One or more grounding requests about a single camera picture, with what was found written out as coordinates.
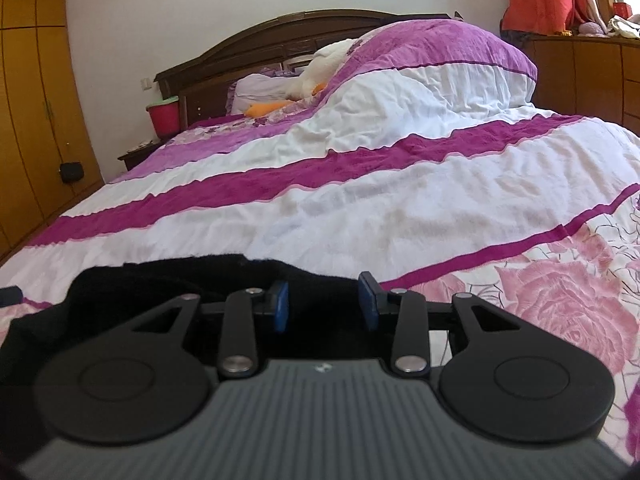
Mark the white goose plush toy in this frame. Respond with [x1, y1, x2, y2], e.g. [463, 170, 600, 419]
[243, 38, 364, 119]

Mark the purple floral striped bedsheet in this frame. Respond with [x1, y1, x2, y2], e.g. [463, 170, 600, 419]
[0, 103, 640, 467]

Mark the white crumpled cloth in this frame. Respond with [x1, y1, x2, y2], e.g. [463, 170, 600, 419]
[607, 14, 640, 40]

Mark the black button cardigan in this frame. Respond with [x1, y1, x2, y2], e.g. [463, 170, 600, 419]
[0, 254, 452, 387]

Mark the red plastic bucket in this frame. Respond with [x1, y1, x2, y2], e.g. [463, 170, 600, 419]
[145, 95, 181, 141]

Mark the wooden dresser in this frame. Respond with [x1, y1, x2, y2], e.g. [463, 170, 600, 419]
[520, 34, 640, 137]

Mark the dark wooden nightstand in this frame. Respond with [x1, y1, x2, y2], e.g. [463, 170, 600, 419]
[117, 137, 167, 171]

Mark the small black box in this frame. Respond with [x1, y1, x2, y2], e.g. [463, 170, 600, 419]
[58, 161, 85, 184]

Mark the light wooden wardrobe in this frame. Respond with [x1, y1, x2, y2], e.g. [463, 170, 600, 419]
[0, 0, 106, 262]

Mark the purple white folded quilt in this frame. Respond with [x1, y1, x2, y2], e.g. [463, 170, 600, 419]
[319, 18, 539, 154]

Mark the purple frilled pillow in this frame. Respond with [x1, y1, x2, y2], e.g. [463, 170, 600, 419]
[229, 72, 322, 117]

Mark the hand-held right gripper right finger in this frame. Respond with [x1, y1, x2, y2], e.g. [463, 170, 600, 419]
[358, 270, 527, 377]

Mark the dark wooden headboard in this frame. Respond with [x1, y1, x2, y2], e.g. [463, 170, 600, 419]
[153, 8, 469, 129]

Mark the red white floral curtain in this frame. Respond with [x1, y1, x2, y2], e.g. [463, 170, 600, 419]
[501, 0, 609, 41]

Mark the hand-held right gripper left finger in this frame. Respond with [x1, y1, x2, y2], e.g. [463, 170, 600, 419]
[131, 280, 292, 379]

